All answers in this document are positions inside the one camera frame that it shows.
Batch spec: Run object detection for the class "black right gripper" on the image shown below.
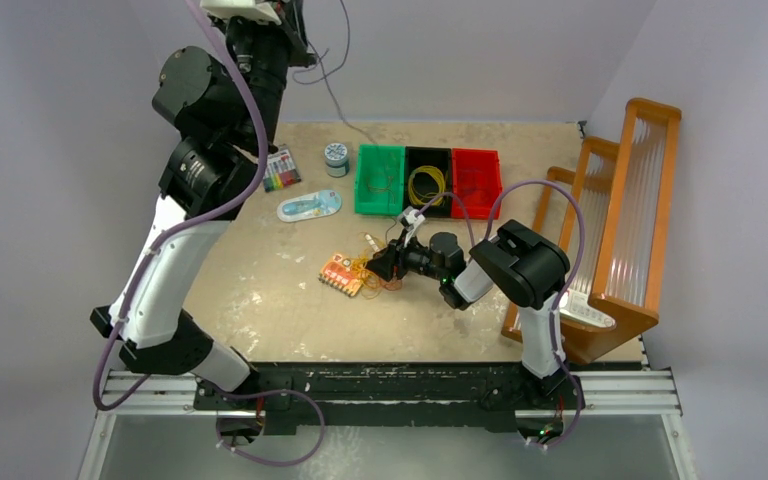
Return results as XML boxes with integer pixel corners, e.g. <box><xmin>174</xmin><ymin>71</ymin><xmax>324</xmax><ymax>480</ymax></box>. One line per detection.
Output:
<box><xmin>364</xmin><ymin>228</ymin><xmax>446</xmax><ymax>282</ymax></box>

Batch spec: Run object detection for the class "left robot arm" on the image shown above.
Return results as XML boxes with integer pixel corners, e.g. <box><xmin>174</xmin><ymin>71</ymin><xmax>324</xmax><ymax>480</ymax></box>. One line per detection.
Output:
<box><xmin>90</xmin><ymin>1</ymin><xmax>315</xmax><ymax>409</ymax></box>

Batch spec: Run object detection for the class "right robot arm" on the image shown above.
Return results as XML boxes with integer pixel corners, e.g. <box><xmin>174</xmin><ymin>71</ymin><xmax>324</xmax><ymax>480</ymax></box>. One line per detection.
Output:
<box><xmin>366</xmin><ymin>220</ymin><xmax>571</xmax><ymax>407</ymax></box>

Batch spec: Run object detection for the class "white orange marker pen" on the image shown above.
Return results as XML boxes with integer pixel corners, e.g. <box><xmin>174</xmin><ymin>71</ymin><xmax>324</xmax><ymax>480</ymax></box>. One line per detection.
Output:
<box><xmin>364</xmin><ymin>233</ymin><xmax>381</xmax><ymax>253</ymax></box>

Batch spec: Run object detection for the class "red plastic bin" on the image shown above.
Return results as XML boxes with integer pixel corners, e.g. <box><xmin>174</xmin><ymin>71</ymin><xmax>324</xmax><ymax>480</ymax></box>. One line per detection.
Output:
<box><xmin>452</xmin><ymin>148</ymin><xmax>503</xmax><ymax>220</ymax></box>

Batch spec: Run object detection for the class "green plastic bin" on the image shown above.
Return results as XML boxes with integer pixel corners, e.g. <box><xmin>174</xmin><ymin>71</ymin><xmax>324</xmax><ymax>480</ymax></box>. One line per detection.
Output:
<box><xmin>354</xmin><ymin>144</ymin><xmax>405</xmax><ymax>216</ymax></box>

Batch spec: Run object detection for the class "orange spiral notebook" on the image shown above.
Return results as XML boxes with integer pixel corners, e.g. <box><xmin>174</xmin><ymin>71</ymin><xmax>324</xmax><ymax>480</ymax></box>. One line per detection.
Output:
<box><xmin>318</xmin><ymin>252</ymin><xmax>363</xmax><ymax>297</ymax></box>

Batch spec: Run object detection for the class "black plastic bin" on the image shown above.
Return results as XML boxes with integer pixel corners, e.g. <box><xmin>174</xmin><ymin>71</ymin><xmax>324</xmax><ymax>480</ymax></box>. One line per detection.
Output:
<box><xmin>403</xmin><ymin>146</ymin><xmax>453</xmax><ymax>218</ymax></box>

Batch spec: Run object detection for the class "marker pen set pack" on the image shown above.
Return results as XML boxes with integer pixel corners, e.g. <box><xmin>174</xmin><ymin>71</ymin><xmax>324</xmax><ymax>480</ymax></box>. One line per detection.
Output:
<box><xmin>262</xmin><ymin>145</ymin><xmax>302</xmax><ymax>193</ymax></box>

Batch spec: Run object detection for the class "round paint jar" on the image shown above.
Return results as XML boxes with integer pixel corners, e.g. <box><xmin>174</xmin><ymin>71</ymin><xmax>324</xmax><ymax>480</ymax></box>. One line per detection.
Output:
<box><xmin>323</xmin><ymin>142</ymin><xmax>350</xmax><ymax>178</ymax></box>

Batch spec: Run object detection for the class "correction tape blister pack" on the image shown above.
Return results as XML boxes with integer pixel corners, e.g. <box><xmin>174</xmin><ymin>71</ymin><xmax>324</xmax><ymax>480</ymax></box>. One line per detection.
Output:
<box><xmin>276</xmin><ymin>189</ymin><xmax>343</xmax><ymax>223</ymax></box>

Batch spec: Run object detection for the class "wooden rack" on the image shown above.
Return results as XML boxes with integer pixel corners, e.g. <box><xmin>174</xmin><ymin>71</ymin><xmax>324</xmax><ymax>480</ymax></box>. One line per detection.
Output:
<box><xmin>499</xmin><ymin>97</ymin><xmax>683</xmax><ymax>366</ymax></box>

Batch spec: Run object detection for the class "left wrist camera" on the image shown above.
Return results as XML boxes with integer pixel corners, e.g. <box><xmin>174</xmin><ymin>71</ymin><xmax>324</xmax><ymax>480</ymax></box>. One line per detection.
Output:
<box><xmin>199</xmin><ymin>0</ymin><xmax>283</xmax><ymax>25</ymax></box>

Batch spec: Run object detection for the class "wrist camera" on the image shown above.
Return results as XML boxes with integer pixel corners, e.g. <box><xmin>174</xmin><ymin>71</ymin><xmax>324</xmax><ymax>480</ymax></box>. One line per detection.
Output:
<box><xmin>397</xmin><ymin>206</ymin><xmax>426</xmax><ymax>247</ymax></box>
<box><xmin>199</xmin><ymin>0</ymin><xmax>283</xmax><ymax>25</ymax></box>

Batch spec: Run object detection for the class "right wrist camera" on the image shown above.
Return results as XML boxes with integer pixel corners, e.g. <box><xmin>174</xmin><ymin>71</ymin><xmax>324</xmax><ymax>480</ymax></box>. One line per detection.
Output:
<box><xmin>397</xmin><ymin>206</ymin><xmax>426</xmax><ymax>247</ymax></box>

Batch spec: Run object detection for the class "coiled yellow cable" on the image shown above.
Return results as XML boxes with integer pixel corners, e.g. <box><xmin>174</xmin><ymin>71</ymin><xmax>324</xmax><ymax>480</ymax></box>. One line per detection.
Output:
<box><xmin>408</xmin><ymin>165</ymin><xmax>448</xmax><ymax>207</ymax></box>

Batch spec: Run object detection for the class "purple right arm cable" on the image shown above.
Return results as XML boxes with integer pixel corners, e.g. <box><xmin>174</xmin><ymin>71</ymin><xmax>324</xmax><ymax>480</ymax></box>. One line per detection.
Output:
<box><xmin>417</xmin><ymin>178</ymin><xmax>587</xmax><ymax>453</ymax></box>

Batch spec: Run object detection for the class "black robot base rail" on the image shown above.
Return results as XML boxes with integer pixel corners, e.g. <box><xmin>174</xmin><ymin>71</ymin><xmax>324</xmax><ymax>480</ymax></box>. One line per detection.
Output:
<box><xmin>194</xmin><ymin>361</ymin><xmax>584</xmax><ymax>438</ymax></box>

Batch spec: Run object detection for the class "aluminium table edge rail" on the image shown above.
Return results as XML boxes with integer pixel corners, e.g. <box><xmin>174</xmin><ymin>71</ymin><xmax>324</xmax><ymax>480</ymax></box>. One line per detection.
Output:
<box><xmin>78</xmin><ymin>376</ymin><xmax>259</xmax><ymax>479</ymax></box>

